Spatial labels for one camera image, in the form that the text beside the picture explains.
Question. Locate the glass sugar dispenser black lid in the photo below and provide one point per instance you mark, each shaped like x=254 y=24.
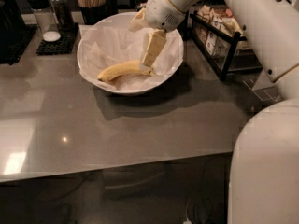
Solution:
x=45 y=20

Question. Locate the white paper liner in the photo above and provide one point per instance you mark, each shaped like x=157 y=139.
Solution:
x=115 y=44

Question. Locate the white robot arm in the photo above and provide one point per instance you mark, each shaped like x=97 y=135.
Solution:
x=264 y=173

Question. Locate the large black rubber mat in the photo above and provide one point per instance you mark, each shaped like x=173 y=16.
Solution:
x=14 y=43

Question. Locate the black wire condiment rack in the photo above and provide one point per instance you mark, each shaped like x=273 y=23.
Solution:
x=235 y=61

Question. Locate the dark container at left edge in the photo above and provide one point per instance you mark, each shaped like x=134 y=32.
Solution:
x=10 y=16

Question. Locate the dark glass shaker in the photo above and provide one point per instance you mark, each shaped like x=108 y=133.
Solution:
x=63 y=14

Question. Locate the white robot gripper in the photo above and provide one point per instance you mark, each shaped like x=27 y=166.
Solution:
x=163 y=12

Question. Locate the white bowl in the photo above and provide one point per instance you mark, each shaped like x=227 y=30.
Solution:
x=93 y=59

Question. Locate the yellow banana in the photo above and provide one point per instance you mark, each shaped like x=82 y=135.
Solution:
x=122 y=69

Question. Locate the white tea packets stack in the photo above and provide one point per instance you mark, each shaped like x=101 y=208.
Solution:
x=223 y=21

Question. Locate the black stir stick cup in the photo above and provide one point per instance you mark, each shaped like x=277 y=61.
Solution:
x=94 y=15

